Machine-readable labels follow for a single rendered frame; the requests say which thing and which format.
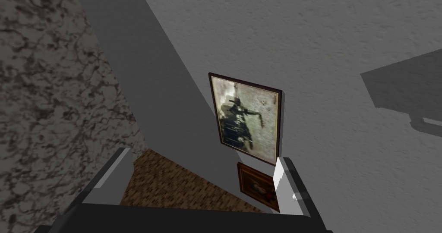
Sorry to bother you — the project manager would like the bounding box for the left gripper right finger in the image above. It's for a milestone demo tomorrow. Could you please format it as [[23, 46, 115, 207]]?
[[273, 157, 321, 217]]

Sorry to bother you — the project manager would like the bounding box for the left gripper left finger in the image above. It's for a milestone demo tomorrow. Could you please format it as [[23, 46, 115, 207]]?
[[71, 147, 134, 209]]

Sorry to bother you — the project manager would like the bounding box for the small brown framed picture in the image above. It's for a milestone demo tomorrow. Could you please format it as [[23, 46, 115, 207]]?
[[237, 162, 280, 213]]

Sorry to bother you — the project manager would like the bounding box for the large pale framed picture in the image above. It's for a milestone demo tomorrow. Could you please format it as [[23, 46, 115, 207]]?
[[208, 72, 283, 167]]

